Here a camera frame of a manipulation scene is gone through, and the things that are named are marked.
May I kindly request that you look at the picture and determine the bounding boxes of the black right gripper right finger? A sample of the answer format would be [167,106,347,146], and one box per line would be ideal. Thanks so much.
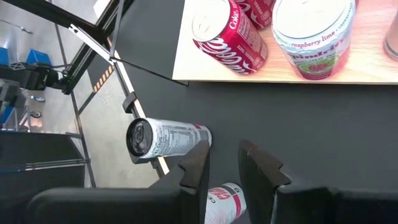
[238,139,398,224]

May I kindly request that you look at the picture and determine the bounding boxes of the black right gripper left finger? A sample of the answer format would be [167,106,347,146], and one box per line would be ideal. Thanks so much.
[26,139,211,224]

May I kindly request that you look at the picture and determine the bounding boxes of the silver Celsius can black lid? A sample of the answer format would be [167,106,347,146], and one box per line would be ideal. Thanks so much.
[126,117,213,159]
[204,182,248,224]

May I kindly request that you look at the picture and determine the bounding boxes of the silver pink can silver lid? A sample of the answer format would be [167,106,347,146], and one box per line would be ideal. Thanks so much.
[272,0,357,81]

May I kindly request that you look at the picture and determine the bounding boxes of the red Coca-Cola can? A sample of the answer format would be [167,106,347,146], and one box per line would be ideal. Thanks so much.
[191,0,269,76]

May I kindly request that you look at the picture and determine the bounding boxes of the slim can teal logo lid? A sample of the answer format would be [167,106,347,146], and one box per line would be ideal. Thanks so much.
[383,11,398,62]

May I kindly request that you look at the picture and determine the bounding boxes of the dark red black can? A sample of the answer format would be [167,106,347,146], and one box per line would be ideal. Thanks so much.
[238,0,277,30]

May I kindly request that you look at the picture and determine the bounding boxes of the black edge clamp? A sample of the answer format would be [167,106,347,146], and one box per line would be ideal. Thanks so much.
[122,91,138,114]

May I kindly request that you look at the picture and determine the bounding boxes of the black cabinet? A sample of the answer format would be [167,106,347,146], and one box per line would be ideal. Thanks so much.
[0,130,93,189]

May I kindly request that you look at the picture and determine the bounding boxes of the black mat orange stripes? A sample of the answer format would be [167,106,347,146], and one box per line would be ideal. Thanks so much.
[91,63,115,94]

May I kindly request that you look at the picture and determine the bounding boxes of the grey wheeled cart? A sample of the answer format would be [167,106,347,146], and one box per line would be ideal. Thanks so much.
[0,77,46,131]

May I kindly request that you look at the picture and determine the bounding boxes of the silver metal bar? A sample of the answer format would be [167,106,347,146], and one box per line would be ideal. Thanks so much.
[67,24,116,65]

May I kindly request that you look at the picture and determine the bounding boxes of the blue plastic bin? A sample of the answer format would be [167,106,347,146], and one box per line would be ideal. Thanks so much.
[25,48,53,67]
[0,46,10,67]

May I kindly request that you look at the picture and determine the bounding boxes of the black rig beam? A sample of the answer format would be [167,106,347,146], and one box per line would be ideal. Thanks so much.
[0,0,104,37]

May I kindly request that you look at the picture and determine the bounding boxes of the thin black frame rod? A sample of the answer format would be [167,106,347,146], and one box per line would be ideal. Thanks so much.
[54,23,97,188]

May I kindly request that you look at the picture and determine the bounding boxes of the black aluminium table frame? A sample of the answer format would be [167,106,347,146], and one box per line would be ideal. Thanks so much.
[62,0,171,178]

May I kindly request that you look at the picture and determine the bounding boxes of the black articulated mount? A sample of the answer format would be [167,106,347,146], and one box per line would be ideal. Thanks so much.
[0,61,68,91]

